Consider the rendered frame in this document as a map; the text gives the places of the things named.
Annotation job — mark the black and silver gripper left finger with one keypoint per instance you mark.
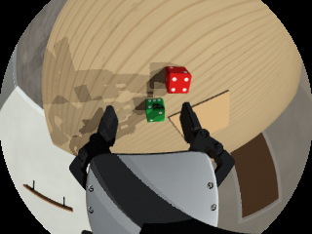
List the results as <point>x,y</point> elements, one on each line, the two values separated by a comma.
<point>104,137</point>

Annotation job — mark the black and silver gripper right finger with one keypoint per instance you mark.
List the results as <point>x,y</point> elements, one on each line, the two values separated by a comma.
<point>199,139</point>

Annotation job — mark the red die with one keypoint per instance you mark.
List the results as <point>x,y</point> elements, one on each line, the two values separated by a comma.
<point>177,80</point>

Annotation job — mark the green die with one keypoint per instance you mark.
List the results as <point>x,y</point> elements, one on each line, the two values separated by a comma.
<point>155,110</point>

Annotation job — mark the tan flat mat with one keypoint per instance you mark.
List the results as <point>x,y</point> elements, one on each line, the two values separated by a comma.
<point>213,113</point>

